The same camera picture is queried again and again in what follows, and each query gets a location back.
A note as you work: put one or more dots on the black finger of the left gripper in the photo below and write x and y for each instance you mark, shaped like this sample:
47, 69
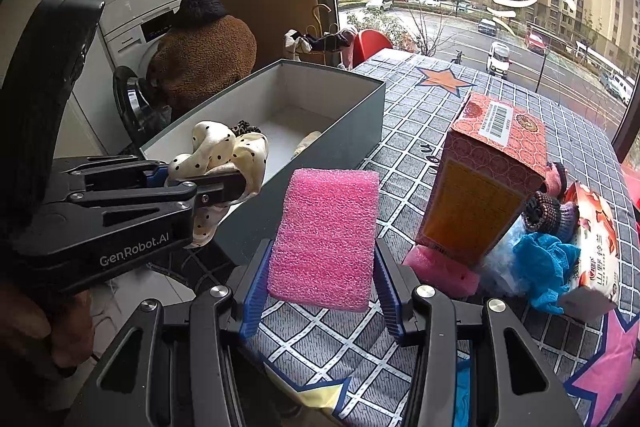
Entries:
219, 189

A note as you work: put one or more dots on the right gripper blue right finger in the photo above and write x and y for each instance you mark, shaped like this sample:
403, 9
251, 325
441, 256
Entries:
388, 283

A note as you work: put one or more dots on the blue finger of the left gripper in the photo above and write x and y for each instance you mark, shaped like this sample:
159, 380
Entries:
157, 175

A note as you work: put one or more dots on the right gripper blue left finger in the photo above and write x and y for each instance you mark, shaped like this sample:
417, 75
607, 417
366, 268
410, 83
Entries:
253, 291

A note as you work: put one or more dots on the white polka dot scrunchie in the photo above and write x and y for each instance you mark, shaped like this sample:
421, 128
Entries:
218, 149

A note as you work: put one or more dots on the pink foam block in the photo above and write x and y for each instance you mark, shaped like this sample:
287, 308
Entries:
434, 268
323, 252

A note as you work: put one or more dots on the blue cloth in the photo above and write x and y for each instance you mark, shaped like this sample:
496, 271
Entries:
462, 396
536, 266

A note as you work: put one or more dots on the blue cloth front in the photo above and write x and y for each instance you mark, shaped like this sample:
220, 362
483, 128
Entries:
462, 396

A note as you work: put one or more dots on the dark knitted soft items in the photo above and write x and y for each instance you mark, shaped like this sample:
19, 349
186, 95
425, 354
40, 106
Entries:
546, 213

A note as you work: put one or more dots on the leopard print scrunchie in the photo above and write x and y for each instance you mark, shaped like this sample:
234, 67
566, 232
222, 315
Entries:
244, 127

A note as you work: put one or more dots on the checkered star tablecloth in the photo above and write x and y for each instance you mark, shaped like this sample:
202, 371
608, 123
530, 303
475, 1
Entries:
409, 212

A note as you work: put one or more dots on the beige knitted item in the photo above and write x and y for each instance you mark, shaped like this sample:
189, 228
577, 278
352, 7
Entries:
306, 142

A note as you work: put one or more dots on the grey storage box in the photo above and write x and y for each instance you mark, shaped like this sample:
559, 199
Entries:
286, 100

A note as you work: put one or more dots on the person in brown coat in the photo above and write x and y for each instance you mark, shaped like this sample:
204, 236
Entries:
205, 51

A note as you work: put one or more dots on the red yellow cardboard box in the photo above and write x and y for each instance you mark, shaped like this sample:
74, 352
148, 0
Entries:
493, 161

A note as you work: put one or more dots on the clothes on hanger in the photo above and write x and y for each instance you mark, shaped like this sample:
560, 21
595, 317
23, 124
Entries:
324, 43

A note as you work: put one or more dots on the white tissue pack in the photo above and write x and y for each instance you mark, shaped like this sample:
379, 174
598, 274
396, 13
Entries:
594, 283

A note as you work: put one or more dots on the red round chair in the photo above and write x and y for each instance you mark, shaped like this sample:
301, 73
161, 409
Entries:
367, 43

